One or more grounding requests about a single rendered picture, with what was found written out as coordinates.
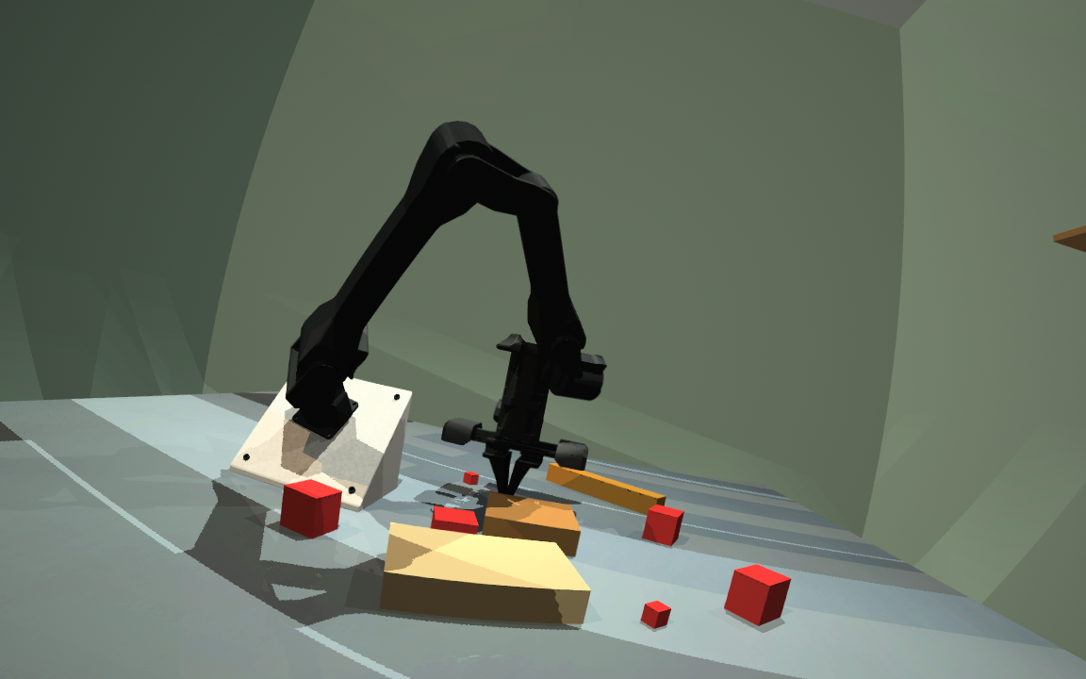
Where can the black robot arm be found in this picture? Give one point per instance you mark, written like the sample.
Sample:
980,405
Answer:
456,169

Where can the orange long board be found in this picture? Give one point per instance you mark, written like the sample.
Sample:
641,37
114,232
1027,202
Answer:
612,491

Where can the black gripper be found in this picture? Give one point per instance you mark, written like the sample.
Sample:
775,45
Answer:
519,428

